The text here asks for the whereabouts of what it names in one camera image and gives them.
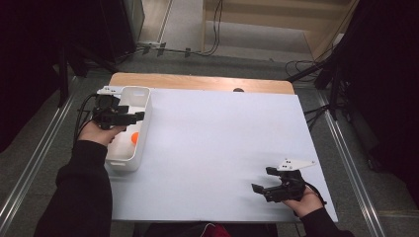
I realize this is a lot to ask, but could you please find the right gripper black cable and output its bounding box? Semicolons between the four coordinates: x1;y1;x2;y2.
304;182;328;206

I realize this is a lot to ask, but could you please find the black hanging floor cable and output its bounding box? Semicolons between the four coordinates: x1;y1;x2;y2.
201;0;224;57

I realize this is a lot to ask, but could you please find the black tripod stand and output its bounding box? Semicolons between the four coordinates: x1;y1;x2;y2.
286;55;354;132

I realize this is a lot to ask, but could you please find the white plastic bin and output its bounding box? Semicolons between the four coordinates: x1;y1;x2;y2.
105;85;154;173

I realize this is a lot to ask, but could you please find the black coiled floor cable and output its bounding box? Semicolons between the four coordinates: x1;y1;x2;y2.
285;58;330;80

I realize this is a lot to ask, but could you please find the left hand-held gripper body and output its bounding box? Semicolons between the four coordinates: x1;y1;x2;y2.
91;86;130;131

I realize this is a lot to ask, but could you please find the metal floor rail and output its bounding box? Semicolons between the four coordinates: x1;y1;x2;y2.
0;77;78;226
315;89;387;237

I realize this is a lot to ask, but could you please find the person's left hand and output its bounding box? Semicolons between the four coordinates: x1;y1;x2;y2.
78;119;127;148

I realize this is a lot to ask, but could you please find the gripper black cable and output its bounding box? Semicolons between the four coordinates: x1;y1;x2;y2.
72;93;100;143
304;182;328;206

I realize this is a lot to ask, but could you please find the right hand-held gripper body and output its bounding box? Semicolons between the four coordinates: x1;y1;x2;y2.
262;158;317;203

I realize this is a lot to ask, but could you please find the white table sheet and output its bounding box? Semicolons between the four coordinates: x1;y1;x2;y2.
110;88;340;223

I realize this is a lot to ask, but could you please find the person's right hand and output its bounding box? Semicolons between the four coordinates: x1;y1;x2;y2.
282;186;326;219

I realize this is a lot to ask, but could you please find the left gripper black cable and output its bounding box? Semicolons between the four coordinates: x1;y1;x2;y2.
72;93;100;143

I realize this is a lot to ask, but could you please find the dark curtain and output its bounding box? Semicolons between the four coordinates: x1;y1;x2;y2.
329;0;419;208
0;0;110;154

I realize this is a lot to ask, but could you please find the dark cabinet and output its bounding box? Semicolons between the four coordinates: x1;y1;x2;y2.
98;0;146;64

